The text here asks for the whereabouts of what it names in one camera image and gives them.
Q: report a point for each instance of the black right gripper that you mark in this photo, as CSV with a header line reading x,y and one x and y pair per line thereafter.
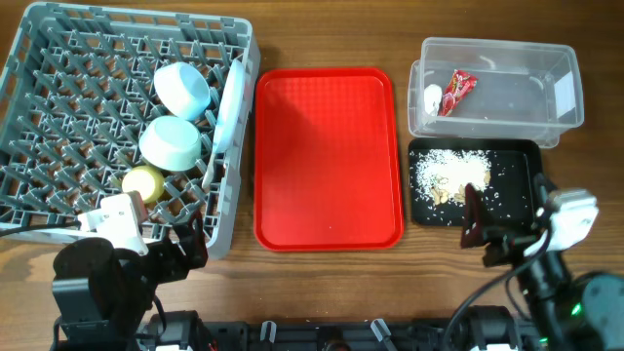
x,y
510,241

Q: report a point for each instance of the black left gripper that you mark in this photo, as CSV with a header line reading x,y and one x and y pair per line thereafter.
x,y
177,267

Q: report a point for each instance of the rice and nut scraps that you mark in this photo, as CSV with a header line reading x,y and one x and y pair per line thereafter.
x,y
441,175

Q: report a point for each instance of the white plastic spoon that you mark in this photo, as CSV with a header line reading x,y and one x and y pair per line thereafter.
x,y
210,171

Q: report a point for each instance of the yellow plastic cup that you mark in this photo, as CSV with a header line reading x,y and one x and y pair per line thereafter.
x,y
145,180

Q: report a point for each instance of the light green bowl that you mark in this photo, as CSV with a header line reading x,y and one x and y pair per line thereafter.
x,y
171,144

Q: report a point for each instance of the white tissue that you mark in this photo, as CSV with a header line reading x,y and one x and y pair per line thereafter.
x,y
432,98

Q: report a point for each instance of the light blue plate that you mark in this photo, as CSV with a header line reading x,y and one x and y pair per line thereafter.
x,y
229,108

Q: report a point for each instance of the red snack wrapper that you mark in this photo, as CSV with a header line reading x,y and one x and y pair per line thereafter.
x,y
460,85

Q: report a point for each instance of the light blue bowl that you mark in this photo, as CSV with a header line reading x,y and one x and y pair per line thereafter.
x,y
183,90

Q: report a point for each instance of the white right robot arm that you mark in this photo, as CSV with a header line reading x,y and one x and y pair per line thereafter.
x,y
583,313

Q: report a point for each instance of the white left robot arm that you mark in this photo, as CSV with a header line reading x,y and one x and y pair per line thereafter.
x,y
107,297

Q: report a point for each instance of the black waste tray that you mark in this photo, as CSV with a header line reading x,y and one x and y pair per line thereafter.
x,y
510,199

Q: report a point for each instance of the grey plastic dishwasher rack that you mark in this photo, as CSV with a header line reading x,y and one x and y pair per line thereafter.
x,y
77,93

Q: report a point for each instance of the clear plastic bin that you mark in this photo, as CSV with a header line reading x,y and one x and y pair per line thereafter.
x,y
525,90

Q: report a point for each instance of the red plastic tray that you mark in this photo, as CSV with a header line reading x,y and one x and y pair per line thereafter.
x,y
326,161

